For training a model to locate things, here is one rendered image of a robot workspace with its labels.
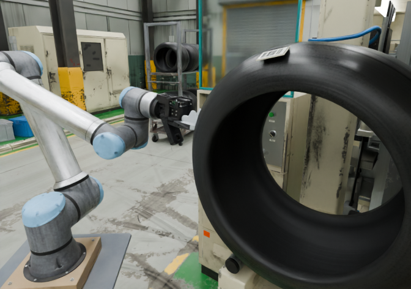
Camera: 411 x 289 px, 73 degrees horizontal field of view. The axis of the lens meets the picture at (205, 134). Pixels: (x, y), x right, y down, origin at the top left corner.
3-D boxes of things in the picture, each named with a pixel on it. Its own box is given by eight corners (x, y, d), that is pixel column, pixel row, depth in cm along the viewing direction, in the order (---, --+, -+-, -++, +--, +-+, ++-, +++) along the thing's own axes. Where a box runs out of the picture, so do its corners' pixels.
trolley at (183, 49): (185, 125, 592) (183, 29, 538) (213, 128, 568) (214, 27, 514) (148, 143, 475) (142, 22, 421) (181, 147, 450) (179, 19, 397)
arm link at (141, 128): (114, 149, 102) (114, 116, 98) (131, 139, 112) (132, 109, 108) (137, 154, 100) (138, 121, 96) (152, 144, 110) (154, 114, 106)
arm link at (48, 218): (19, 248, 106) (8, 208, 101) (54, 223, 122) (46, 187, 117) (51, 256, 102) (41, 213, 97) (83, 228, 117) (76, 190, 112)
